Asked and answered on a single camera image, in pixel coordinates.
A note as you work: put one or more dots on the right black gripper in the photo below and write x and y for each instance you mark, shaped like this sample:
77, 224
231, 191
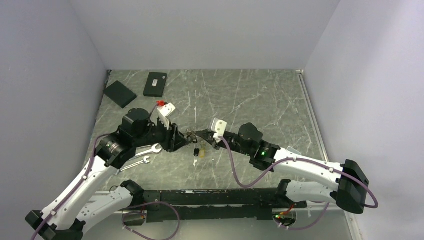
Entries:
207, 136

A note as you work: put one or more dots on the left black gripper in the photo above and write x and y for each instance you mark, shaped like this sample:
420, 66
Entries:
168, 144

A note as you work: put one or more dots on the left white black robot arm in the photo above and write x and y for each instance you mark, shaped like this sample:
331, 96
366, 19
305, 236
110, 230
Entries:
71, 215

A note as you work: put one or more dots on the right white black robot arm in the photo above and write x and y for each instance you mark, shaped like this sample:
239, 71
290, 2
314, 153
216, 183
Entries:
342, 184

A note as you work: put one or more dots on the key with black white tag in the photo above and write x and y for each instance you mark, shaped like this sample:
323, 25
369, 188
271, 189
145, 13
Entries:
196, 152

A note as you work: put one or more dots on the large chrome combination wrench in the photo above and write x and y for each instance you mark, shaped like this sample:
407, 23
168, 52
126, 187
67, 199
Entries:
154, 149

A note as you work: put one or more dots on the small chrome combination wrench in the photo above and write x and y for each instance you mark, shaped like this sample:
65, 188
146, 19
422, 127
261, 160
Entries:
145, 160

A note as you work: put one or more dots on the black flat box with label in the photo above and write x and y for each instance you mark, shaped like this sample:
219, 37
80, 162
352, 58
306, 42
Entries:
155, 84

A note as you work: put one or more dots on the black perforated box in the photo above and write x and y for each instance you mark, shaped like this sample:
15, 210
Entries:
120, 94

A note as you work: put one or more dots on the translucent grey plastic card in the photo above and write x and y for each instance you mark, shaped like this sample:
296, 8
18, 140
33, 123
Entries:
294, 150

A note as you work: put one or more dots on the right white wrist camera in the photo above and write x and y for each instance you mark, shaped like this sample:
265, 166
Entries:
218, 128

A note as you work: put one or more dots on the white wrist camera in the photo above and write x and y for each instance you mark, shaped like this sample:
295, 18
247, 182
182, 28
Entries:
164, 111
218, 128

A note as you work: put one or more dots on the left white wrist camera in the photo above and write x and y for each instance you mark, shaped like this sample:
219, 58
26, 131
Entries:
164, 111

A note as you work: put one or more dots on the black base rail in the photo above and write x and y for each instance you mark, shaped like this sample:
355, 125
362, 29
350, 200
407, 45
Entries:
211, 204

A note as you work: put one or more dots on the aluminium frame rail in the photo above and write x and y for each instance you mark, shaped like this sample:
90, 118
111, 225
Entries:
312, 116

